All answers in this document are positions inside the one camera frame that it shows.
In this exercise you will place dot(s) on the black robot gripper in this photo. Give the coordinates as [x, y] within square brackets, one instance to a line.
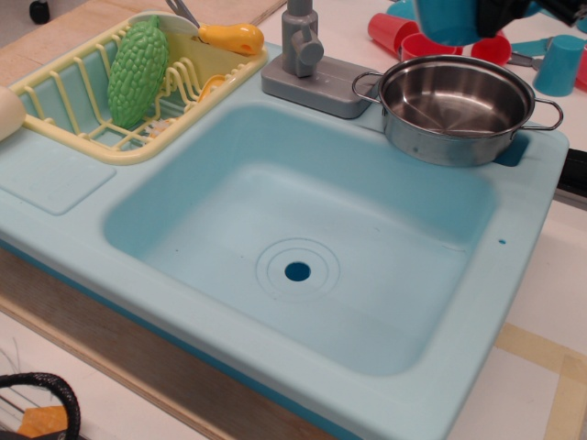
[493, 15]

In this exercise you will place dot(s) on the blue plastic cup with handle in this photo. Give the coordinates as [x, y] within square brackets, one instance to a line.
[448, 22]

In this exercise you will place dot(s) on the red plastic cup right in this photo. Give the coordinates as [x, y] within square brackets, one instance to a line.
[497, 49]

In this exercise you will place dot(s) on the red plastic cup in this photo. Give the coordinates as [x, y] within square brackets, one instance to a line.
[390, 31]
[418, 45]
[497, 49]

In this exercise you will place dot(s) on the red plastic cup middle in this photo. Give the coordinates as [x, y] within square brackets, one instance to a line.
[418, 45]

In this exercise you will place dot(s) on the blue plastic cup upside down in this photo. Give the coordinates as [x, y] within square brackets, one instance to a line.
[558, 71]

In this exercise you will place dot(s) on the stainless steel pot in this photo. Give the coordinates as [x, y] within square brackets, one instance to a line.
[451, 110]

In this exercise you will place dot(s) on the red plastic cup left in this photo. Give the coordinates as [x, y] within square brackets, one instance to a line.
[390, 31]

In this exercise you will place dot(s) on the blue toy knife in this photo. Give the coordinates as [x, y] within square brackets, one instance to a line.
[533, 48]

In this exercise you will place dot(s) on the blue plastic plate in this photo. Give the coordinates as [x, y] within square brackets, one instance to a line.
[402, 8]

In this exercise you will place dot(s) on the black bar at right edge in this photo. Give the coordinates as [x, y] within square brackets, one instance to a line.
[573, 178]

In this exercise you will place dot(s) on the grey toy faucet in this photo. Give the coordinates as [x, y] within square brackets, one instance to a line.
[302, 74]

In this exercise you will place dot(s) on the orange toy piece in rack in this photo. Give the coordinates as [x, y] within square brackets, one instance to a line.
[210, 85]

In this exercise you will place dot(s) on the light blue toy sink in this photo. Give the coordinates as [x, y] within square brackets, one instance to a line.
[299, 249]

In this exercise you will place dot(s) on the cream white plate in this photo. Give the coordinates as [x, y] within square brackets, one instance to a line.
[168, 22]

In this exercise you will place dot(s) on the green toy bitter gourd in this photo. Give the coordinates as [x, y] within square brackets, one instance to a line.
[137, 72]

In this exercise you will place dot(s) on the yellow plastic dish rack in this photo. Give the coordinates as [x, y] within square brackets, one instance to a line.
[66, 100]

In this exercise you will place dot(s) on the black caster wheel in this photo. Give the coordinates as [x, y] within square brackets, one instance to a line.
[39, 12]

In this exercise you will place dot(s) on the cream rounded object left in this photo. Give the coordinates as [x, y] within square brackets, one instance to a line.
[12, 113]

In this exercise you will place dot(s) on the orange tape piece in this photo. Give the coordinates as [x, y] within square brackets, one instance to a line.
[43, 421]

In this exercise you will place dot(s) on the yellow handled toy utensil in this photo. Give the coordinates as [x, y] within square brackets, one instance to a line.
[244, 39]

